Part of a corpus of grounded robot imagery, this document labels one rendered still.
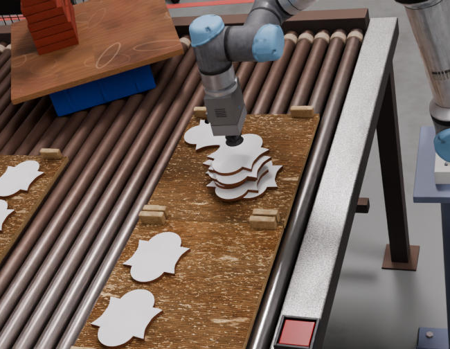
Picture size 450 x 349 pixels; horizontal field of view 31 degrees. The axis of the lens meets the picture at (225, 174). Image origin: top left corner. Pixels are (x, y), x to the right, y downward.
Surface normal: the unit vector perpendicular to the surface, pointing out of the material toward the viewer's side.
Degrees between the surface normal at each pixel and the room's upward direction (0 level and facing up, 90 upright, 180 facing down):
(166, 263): 0
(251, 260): 0
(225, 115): 90
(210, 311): 0
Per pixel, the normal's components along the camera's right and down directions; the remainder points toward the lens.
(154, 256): -0.21, -0.77
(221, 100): -0.22, 0.65
